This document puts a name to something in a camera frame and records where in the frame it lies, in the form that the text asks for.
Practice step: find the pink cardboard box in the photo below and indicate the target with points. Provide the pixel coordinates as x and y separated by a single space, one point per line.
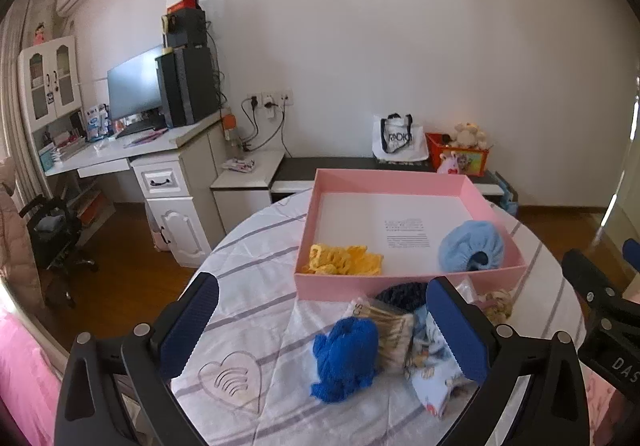
360 287

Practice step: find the beige scrunchie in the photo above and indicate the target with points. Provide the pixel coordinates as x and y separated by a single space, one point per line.
496 306

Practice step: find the black speaker box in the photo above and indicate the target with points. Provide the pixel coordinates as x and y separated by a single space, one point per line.
185 28

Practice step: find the pink notebook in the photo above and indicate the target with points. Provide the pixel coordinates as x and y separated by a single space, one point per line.
147 138

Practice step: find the light blue fluffy scrunchie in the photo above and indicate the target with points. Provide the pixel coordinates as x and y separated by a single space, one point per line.
470 241

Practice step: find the navy scrunchie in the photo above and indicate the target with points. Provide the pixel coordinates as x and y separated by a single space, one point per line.
400 298

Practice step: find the pale pink embroidered quilt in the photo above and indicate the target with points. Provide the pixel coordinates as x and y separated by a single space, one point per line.
607 421

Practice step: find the clear pack of cotton swabs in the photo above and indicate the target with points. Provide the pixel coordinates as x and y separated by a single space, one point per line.
392 336

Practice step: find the black computer monitor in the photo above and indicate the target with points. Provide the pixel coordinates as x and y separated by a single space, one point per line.
135 85

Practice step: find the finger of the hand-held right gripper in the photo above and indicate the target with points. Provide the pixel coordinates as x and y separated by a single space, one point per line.
592 283
633 253

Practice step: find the small pink doll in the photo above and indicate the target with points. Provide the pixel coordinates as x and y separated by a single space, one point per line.
40 33

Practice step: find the red toy box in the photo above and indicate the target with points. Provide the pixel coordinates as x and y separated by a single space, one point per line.
472 163

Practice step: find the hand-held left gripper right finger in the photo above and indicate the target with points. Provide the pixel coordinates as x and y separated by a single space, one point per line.
452 328

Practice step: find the black computer tower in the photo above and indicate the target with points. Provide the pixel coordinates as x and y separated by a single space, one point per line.
192 85

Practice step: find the black office chair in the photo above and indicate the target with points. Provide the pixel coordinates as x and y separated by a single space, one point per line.
50 236

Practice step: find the stack of books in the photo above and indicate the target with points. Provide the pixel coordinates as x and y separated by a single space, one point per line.
60 151

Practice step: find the blue white carton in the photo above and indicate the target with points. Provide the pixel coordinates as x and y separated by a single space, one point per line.
96 123

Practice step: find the floral fabric pouch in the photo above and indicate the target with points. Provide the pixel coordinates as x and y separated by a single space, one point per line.
239 165

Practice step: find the pink white plush toy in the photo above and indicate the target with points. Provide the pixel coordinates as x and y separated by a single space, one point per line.
448 164

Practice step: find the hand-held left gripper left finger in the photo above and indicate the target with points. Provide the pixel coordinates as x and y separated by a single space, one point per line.
190 326

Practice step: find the white glass door cabinet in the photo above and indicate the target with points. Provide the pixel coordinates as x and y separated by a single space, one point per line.
45 90

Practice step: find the striped white quilted tablecloth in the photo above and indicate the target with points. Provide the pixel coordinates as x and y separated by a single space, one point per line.
260 286

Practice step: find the white wall socket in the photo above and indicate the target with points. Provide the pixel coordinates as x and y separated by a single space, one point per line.
286 98
270 99
252 100

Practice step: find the beige plush toy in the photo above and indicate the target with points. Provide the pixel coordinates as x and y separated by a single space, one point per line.
470 133

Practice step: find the yellow crocheted piece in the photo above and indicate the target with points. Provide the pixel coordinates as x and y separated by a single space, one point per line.
345 260

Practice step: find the blue crocheted piece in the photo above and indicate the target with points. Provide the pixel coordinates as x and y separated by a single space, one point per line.
345 356

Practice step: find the blue cartoon print cloth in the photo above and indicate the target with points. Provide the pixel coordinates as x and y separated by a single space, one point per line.
435 378

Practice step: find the pink bed sheet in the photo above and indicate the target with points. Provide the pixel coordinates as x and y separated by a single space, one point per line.
25 376

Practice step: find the white tote bag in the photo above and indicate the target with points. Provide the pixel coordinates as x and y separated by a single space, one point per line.
400 140

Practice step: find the white computer desk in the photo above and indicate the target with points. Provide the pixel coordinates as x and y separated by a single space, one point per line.
115 150

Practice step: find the beige curtain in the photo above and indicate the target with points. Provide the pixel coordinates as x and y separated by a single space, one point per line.
15 90

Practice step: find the blue cardboard box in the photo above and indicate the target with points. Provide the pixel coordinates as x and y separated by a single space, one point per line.
507 198

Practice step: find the black keyboard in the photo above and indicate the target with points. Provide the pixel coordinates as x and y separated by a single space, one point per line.
140 126

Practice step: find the black white tv stand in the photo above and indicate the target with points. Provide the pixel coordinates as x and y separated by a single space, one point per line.
310 165

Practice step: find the orange capped bottle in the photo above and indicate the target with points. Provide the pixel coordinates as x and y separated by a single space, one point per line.
229 123

